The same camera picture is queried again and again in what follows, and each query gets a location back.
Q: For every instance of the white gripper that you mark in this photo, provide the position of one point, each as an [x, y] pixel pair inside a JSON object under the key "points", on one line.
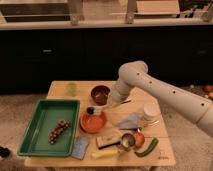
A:
{"points": [[119, 92]]}

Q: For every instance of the dish brush with white handle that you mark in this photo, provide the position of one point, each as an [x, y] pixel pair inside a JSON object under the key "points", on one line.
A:
{"points": [[97, 110]]}

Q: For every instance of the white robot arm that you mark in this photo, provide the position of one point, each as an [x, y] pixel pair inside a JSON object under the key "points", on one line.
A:
{"points": [[196, 109]]}

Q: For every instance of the dark maroon bowl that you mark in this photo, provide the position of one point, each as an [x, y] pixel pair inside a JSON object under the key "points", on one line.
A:
{"points": [[99, 94]]}

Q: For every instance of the red-orange bowl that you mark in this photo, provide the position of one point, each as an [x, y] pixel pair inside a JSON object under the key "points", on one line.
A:
{"points": [[91, 123]]}

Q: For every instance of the grey folded cloth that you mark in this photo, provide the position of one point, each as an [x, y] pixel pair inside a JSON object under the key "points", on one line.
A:
{"points": [[130, 123]]}

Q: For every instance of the wooden table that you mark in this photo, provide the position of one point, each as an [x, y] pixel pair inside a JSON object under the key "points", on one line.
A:
{"points": [[162, 155]]}

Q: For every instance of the pale green cup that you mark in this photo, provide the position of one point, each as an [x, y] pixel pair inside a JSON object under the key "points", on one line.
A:
{"points": [[72, 89]]}

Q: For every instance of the small metal can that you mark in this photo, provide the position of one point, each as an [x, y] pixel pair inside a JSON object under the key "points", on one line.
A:
{"points": [[127, 140]]}

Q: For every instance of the red yellow apple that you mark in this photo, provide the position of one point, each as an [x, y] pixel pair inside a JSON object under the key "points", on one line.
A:
{"points": [[139, 139]]}

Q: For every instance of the yellow banana toy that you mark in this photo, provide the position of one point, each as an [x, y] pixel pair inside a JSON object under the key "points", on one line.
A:
{"points": [[104, 153]]}

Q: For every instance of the brown grape bunch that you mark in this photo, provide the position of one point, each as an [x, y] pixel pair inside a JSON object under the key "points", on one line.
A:
{"points": [[60, 127]]}

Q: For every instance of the blue sponge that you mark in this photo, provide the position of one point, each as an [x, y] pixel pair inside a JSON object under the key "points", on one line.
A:
{"points": [[80, 147]]}

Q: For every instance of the green plastic tray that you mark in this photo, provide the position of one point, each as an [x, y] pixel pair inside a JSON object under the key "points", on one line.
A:
{"points": [[44, 118]]}

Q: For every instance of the black cabinet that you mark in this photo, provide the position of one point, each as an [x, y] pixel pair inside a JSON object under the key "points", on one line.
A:
{"points": [[31, 59]]}

